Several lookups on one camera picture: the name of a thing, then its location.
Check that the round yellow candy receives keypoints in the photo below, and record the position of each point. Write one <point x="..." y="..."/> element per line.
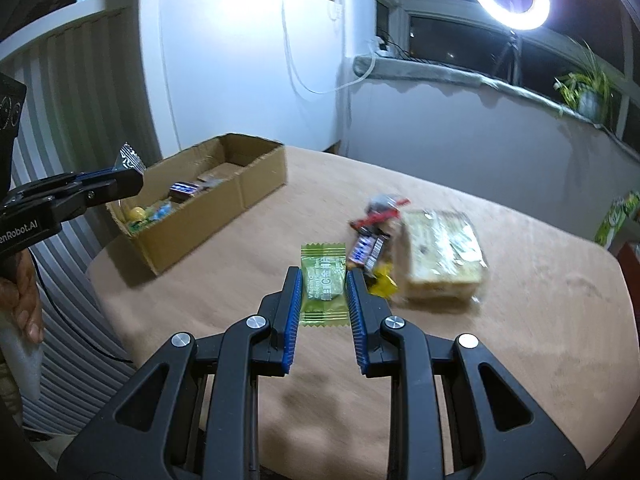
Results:
<point x="136" y="213"/>

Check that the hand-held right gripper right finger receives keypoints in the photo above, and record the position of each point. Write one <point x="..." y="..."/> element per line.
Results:
<point x="356" y="320"/>

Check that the red-edged snack packet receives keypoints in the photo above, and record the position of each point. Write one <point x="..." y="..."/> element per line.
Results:
<point x="375" y="219"/>

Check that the yellow candy wrapper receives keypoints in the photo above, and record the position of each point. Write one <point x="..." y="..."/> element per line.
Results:
<point x="382" y="284"/>

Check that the white cabinet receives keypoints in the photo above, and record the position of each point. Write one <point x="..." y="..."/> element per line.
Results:
<point x="225" y="60"/>

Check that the dark packet silver zigzag edge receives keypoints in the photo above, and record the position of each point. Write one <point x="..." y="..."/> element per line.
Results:
<point x="130" y="157"/>

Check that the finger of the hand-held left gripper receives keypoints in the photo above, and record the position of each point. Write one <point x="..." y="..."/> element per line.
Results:
<point x="100" y="196"/>
<point x="100" y="177"/>

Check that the grey ribbed panel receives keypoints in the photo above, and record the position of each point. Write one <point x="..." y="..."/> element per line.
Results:
<point x="75" y="135"/>

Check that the white window frame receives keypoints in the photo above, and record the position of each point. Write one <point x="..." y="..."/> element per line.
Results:
<point x="450" y="15"/>

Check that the small brown chocolate bar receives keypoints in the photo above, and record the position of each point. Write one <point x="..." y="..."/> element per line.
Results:
<point x="369" y="252"/>

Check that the light green candy packet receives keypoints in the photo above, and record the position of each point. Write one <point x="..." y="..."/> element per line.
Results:
<point x="324" y="285"/>

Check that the green carton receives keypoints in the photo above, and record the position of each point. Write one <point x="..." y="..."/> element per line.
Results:
<point x="617" y="220"/>

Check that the brown cardboard box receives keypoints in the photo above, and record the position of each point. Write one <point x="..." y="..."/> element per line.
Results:
<point x="200" y="230"/>

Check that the large brown chocolate bar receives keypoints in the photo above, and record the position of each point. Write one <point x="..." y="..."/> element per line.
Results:
<point x="184" y="191"/>

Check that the black tripod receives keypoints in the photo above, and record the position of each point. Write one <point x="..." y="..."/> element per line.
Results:
<point x="510" y="55"/>

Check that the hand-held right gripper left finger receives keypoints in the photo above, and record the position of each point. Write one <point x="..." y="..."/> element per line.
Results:
<point x="292" y="320"/>

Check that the person's left hand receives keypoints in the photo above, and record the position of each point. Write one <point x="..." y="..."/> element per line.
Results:
<point x="27" y="305"/>

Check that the clear-wrapped bread package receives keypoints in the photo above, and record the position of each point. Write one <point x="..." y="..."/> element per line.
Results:
<point x="442" y="255"/>

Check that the dark snack red twist ends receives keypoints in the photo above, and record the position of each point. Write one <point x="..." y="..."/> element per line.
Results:
<point x="382" y="204"/>

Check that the potted spider plant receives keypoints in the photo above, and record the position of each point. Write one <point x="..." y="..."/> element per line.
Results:
<point x="590" y="90"/>

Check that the grey windowsill cloth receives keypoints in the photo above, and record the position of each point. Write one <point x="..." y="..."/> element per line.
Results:
<point x="425" y="72"/>

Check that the white power strip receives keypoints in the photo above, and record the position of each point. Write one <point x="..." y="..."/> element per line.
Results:
<point x="384" y="45"/>

